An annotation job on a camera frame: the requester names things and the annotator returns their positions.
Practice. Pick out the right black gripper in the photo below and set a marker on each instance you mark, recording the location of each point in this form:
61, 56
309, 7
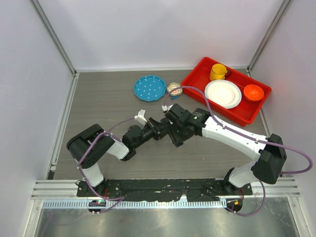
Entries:
187, 137

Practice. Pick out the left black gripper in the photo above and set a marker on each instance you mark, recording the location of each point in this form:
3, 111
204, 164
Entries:
158, 129

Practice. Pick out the black remote control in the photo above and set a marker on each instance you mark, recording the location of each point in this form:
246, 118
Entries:
167, 127

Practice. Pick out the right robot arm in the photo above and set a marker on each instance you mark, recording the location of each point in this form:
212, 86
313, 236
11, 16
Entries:
266, 153

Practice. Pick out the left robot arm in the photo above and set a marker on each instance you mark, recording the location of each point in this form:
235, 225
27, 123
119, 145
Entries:
91, 144

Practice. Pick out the small floral dish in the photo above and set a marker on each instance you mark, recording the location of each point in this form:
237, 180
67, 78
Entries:
174, 89

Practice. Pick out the blue dotted plate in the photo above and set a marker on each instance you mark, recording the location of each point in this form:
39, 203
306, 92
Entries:
149, 88

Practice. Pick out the white paper plate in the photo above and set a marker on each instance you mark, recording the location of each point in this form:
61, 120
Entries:
223, 93

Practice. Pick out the yellow mug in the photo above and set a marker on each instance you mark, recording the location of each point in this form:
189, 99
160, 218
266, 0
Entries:
219, 71

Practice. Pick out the orange bowl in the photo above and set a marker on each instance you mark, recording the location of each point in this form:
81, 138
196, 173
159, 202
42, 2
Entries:
253, 92

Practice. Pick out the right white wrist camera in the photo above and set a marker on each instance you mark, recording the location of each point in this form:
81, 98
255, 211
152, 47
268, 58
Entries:
166, 108

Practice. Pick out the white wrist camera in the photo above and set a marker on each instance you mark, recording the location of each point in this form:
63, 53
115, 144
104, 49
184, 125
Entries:
140, 117
166, 108

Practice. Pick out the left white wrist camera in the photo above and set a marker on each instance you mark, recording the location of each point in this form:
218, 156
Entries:
140, 117

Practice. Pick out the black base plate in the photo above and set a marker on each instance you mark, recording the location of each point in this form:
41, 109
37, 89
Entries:
167, 190

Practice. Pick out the perforated cable tray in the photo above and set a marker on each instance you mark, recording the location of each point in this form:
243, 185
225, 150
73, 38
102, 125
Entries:
94, 204

